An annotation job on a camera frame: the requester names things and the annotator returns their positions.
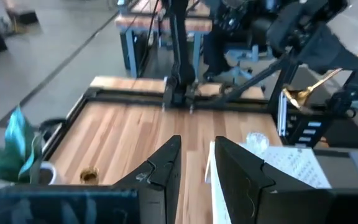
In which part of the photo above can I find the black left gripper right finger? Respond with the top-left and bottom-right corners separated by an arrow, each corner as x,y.
214,136 -> 315,224

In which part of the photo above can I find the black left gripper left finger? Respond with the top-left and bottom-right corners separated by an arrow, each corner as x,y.
112,135 -> 183,224

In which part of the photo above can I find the clear ribbed glass candle holder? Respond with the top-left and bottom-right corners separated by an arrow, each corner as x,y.
246,132 -> 270,155

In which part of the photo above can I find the brass candlestick holder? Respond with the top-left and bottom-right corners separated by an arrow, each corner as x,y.
78,166 -> 101,185
282,39 -> 358,113

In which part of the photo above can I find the white patterned placemat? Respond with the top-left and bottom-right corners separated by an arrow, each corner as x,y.
204,140 -> 333,224

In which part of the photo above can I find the white round plant pot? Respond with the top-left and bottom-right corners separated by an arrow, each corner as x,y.
29,161 -> 58,186

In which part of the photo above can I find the blue-grey metal table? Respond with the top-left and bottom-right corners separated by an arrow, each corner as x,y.
114,12 -> 214,79

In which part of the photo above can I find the green snake plant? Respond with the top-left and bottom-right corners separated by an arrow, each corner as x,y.
0,105 -> 45,184

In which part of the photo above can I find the dark floor box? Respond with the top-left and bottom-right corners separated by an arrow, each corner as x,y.
6,9 -> 39,26

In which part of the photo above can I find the silver aluminium bracket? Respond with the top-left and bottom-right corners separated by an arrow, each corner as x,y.
277,91 -> 289,138

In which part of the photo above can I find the black metal table frame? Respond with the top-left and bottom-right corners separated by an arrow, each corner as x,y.
40,58 -> 358,159

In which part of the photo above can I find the black frame clamp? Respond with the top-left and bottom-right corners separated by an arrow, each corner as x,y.
38,117 -> 68,150

